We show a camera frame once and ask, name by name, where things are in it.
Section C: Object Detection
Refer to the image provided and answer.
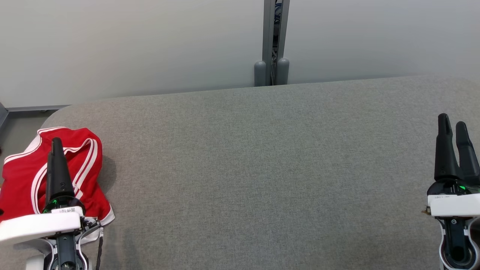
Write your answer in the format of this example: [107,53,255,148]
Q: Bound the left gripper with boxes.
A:
[0,137,102,246]

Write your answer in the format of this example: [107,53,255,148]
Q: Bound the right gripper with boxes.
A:
[427,113,480,218]

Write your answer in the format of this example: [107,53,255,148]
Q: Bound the red basketball jersey white sleeves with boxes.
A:
[0,127,104,225]

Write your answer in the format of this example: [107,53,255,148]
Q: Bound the grey cylindrical post foot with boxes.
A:
[276,58,290,85]
[254,61,267,87]

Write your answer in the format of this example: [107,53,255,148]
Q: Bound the grey metal partition post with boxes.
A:
[261,0,290,86]

